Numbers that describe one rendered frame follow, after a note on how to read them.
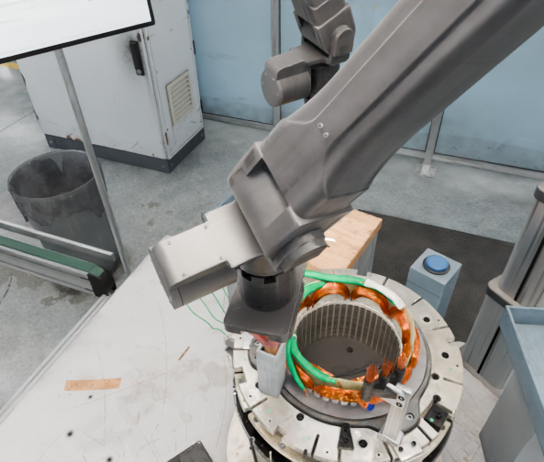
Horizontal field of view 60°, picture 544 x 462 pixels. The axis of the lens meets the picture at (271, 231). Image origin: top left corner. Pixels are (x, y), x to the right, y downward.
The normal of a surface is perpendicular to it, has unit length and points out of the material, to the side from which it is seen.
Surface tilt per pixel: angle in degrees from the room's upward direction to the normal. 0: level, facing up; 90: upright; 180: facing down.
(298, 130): 74
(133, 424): 0
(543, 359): 0
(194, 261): 32
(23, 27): 83
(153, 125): 90
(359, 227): 0
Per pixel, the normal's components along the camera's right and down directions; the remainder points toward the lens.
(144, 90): -0.39, 0.61
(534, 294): -0.86, 0.35
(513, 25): 0.41, 0.87
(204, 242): 0.11, -0.32
